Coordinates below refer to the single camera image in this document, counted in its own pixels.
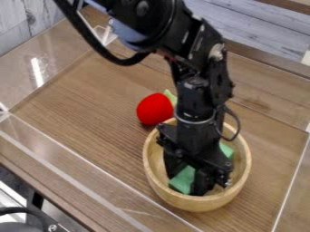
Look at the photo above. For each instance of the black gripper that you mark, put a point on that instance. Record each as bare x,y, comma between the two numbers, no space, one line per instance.
190,143

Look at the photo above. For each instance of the green rectangular block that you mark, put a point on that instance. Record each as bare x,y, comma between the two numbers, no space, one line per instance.
182,181

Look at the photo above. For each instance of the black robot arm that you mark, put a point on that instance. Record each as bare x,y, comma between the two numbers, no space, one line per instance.
162,26

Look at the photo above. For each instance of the clear acrylic tray wall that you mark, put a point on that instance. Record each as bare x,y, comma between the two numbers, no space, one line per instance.
103,203

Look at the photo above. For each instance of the clear acrylic corner bracket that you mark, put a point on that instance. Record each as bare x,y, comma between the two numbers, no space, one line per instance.
103,33

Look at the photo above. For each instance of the red plush strawberry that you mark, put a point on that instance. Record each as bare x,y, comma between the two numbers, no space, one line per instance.
157,108

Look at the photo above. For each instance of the light wooden bowl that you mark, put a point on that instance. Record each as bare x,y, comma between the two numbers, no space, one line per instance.
219,196

